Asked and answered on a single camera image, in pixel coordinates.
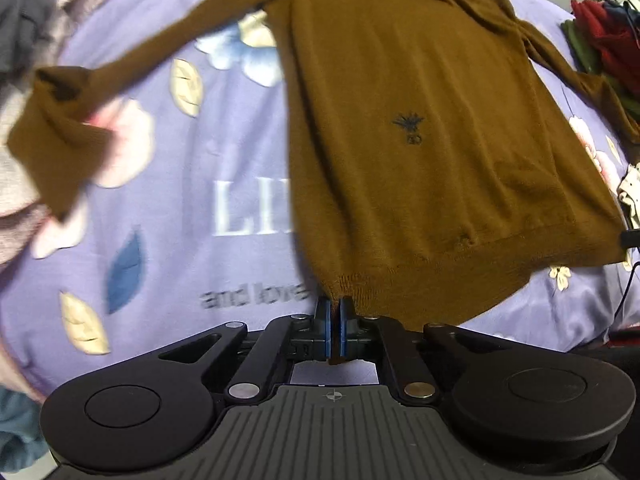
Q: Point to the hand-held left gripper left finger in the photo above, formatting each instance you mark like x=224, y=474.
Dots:
x=323, y=330

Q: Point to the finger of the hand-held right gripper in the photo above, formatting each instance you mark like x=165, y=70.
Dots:
x=630, y=238

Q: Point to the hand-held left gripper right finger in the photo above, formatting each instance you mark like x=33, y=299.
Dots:
x=346, y=332

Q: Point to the brown knit sweater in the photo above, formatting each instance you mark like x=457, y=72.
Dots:
x=410, y=125

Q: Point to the grey pink clothes pile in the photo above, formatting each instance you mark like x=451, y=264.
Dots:
x=20, y=180

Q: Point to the white dotted cloth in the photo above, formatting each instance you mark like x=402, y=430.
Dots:
x=631, y=195

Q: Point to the purple floral bed sheet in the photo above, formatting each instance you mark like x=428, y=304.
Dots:
x=210, y=220

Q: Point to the green folded garment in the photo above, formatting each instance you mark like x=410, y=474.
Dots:
x=585, y=47

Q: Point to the red folded garment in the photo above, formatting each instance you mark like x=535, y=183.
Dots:
x=607, y=35

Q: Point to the blue cloth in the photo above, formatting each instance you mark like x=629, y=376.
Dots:
x=20, y=425

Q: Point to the dark grey garment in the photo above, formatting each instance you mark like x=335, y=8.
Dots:
x=22, y=15

